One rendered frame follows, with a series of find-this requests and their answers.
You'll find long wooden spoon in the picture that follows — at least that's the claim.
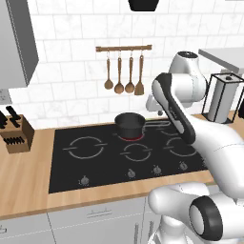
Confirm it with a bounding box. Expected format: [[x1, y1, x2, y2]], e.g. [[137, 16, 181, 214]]
[[124, 51, 135, 94], [113, 51, 125, 95]]

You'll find grey cupboard door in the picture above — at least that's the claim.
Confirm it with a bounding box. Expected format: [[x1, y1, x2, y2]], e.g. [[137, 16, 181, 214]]
[[140, 197, 164, 244], [51, 213, 145, 244]]

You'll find small wooden spoon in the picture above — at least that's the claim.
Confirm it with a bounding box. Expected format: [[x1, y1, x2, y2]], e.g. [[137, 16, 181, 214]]
[[104, 51, 114, 91]]

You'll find wooden tool rail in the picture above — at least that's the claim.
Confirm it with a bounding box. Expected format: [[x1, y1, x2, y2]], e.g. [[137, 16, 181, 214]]
[[95, 45, 153, 53]]

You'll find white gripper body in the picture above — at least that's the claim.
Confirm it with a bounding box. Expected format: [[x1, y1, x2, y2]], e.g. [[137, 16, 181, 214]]
[[145, 93, 165, 117]]

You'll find black glass hob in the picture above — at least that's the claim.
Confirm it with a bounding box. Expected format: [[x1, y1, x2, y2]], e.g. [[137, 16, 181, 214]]
[[48, 119, 211, 194]]

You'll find grey drawer front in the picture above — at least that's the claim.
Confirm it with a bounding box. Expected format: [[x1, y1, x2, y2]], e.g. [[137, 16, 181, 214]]
[[47, 196, 148, 233], [0, 213, 51, 241]]

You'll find grey wall cupboard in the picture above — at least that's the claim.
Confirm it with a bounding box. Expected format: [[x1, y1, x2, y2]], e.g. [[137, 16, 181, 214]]
[[0, 0, 40, 89]]

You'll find grey wall shelf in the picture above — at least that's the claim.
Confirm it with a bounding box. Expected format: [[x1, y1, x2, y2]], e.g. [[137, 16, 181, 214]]
[[197, 47, 244, 75]]

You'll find wooden spatula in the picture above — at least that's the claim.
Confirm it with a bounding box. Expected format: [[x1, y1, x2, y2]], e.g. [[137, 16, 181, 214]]
[[133, 51, 145, 96]]

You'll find wooden knife block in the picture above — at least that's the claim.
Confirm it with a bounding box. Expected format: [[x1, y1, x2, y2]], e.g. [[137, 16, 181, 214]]
[[0, 114, 35, 154]]

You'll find silver cupboard door handle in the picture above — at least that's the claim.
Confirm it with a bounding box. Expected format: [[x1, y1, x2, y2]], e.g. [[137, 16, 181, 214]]
[[148, 219, 155, 244], [133, 222, 141, 244]]

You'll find black cooking pot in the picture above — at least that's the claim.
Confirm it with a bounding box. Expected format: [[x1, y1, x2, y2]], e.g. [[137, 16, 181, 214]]
[[113, 112, 172, 141]]

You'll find grey hob knob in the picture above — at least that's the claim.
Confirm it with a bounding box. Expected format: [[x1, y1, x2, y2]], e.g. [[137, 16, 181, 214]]
[[177, 160, 189, 172], [78, 175, 91, 187], [126, 168, 137, 179], [152, 164, 163, 176]]

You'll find black extractor hood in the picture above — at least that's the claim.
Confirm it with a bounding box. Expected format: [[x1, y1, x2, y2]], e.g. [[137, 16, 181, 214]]
[[128, 0, 160, 12]]

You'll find black handled knife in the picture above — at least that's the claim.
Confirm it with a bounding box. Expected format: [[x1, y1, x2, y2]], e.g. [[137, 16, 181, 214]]
[[6, 106, 22, 122], [0, 110, 10, 130]]

